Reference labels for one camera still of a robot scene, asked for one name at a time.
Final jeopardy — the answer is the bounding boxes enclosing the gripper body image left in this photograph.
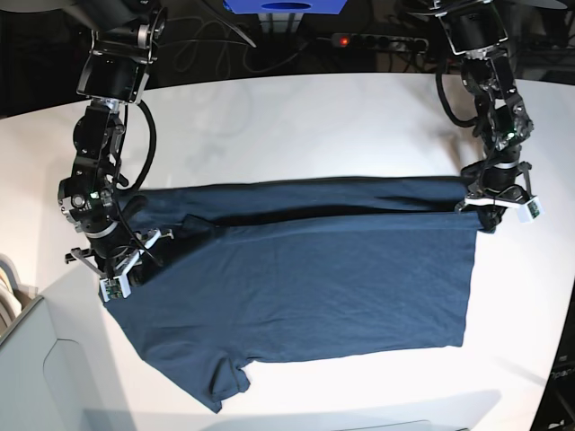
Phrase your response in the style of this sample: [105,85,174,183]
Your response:
[65,222,173,279]

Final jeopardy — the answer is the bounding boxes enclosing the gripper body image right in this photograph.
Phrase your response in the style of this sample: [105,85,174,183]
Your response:
[455,160,535,212]

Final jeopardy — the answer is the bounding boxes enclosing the dark blue T-shirt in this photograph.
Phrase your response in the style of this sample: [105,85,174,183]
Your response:
[106,178,482,412]

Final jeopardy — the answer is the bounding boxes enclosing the white slats at left edge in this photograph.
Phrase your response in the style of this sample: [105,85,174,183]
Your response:
[0,254,38,334]

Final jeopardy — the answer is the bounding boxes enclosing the grey bin at table corner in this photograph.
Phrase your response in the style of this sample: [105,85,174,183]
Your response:
[1,296,93,430]

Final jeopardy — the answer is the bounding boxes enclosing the black power strip red light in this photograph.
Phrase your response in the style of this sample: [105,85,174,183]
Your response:
[330,33,429,53]

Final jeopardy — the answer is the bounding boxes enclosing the blue box with oval hole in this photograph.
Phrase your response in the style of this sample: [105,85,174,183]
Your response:
[223,0,347,14]

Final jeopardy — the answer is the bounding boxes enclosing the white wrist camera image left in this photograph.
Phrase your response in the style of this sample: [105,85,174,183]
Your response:
[100,274,131,302]

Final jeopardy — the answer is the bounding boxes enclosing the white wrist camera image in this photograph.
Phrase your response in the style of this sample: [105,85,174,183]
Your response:
[517,197,544,224]
[100,274,131,302]

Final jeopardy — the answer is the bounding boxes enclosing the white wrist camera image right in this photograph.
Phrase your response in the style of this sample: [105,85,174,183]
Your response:
[517,197,544,224]

